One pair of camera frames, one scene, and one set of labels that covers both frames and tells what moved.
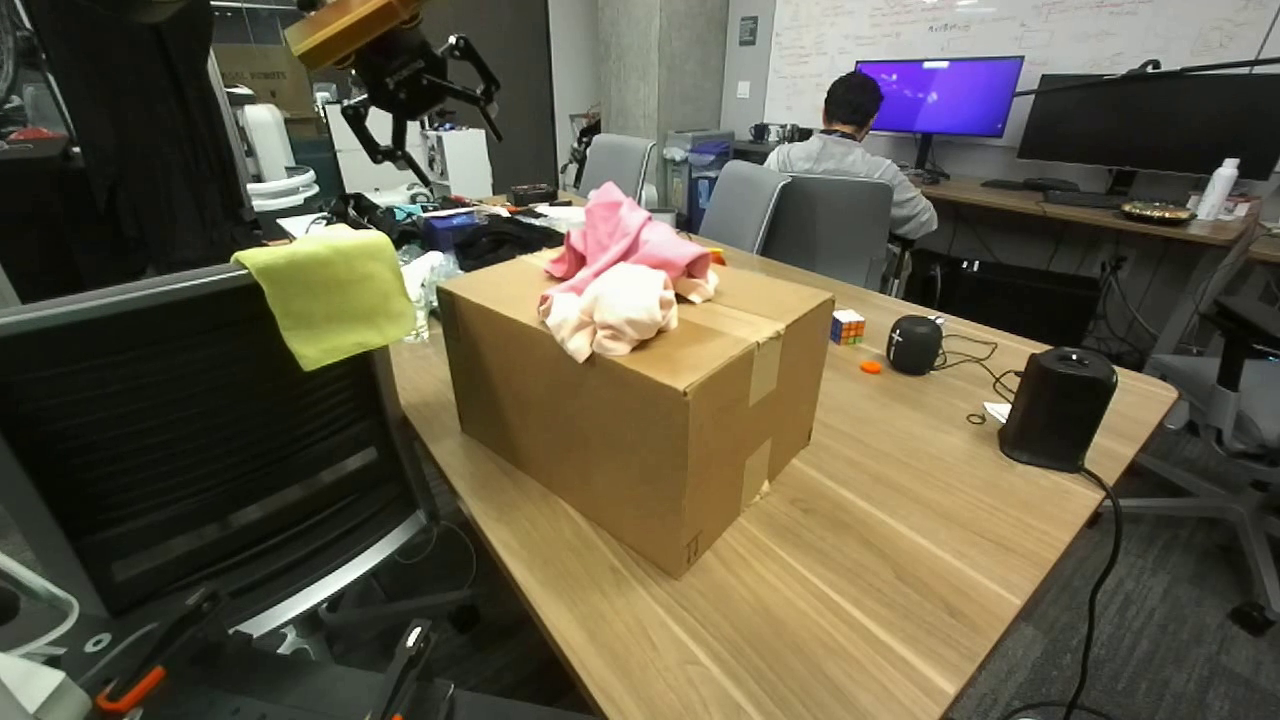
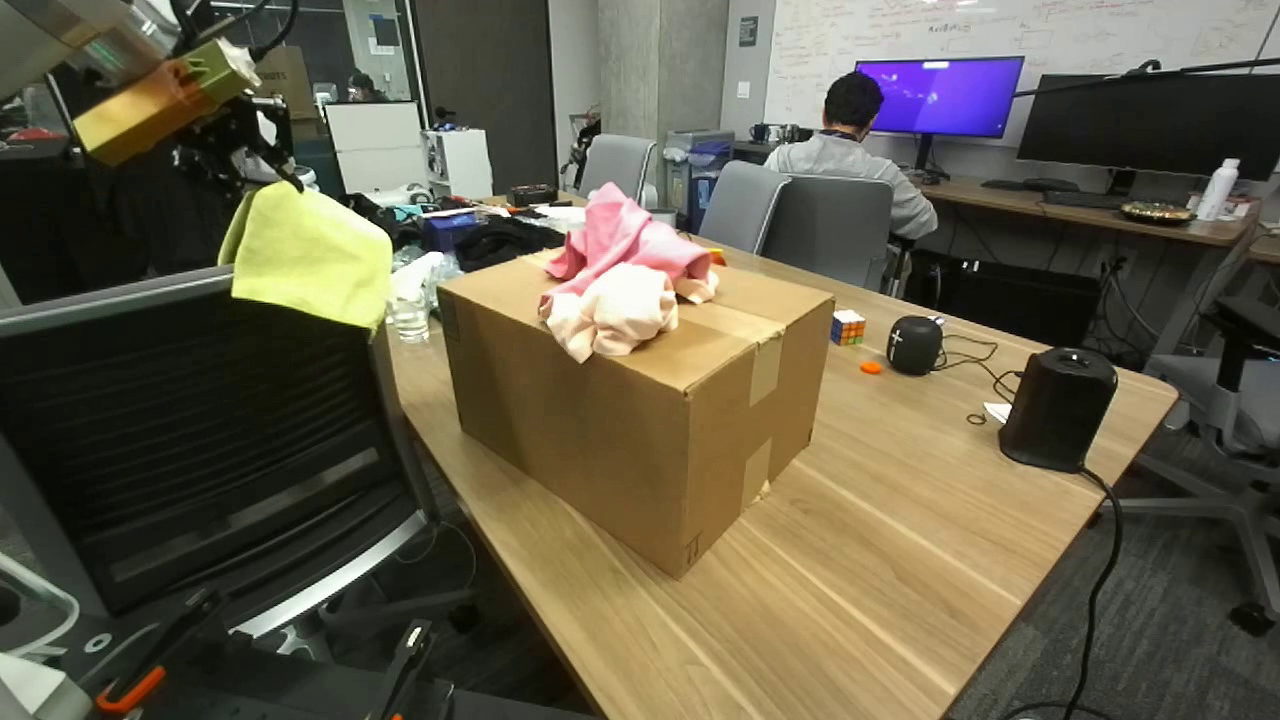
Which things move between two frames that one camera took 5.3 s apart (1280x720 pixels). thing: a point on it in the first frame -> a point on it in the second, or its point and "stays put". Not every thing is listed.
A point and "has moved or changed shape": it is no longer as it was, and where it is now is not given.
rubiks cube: [851, 324] stays put
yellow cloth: [337, 295] has moved or changed shape
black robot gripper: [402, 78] -> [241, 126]
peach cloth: [618, 305] stays put
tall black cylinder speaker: [1058, 406] stays put
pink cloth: [623, 235] stays put
